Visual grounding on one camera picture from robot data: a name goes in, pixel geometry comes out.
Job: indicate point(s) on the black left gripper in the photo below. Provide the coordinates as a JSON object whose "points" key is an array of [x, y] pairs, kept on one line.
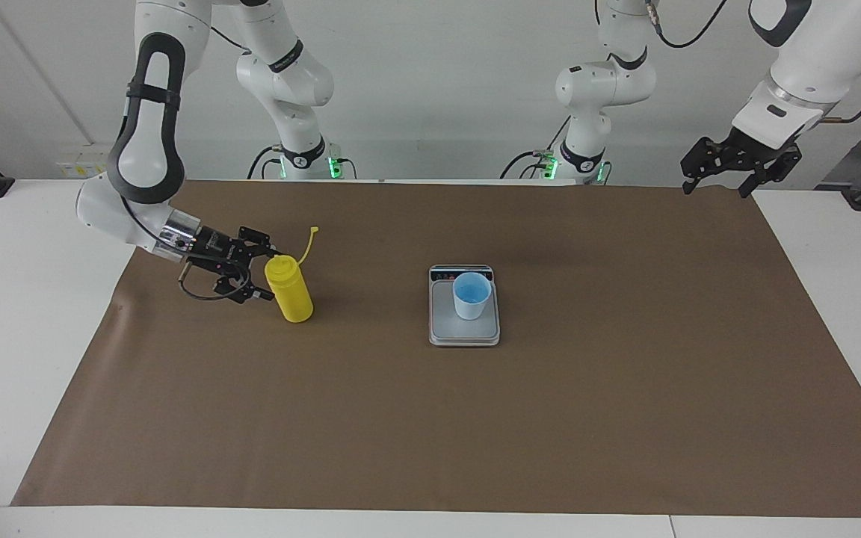
{"points": [[748, 152]]}

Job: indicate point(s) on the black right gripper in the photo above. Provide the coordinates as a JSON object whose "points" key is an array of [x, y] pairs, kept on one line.
{"points": [[221, 250]]}

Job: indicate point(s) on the yellow squeeze seasoning bottle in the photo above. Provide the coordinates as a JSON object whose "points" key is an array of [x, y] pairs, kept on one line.
{"points": [[292, 291]]}

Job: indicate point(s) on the light blue plastic cup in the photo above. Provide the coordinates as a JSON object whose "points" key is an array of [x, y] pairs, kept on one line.
{"points": [[471, 295]]}

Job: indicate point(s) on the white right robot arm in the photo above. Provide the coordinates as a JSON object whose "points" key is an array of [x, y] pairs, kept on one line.
{"points": [[150, 149]]}

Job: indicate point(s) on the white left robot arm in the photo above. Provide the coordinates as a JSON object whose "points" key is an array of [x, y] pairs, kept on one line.
{"points": [[602, 82]]}

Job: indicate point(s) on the silver digital kitchen scale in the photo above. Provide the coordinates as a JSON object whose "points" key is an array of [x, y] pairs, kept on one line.
{"points": [[464, 332]]}

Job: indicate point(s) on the brown paper table mat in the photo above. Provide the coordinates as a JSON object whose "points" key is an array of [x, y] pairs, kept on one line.
{"points": [[475, 418]]}

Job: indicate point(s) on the white wall socket box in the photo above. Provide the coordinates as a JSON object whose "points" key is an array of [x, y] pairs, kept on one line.
{"points": [[83, 164]]}

